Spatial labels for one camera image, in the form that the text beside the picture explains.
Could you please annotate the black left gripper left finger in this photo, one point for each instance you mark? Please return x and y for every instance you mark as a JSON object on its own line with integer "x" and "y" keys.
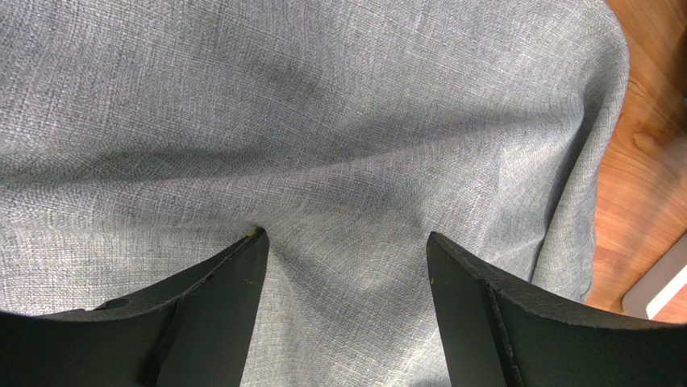
{"x": 191, "y": 329}

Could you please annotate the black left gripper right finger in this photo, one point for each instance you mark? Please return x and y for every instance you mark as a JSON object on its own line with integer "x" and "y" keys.
{"x": 499, "y": 330}

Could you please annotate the light grey cloth napkin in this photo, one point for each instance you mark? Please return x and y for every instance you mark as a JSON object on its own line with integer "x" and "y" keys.
{"x": 141, "y": 137}

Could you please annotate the white clothes rack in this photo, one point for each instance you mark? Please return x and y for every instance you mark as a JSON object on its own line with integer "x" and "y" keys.
{"x": 659, "y": 285}

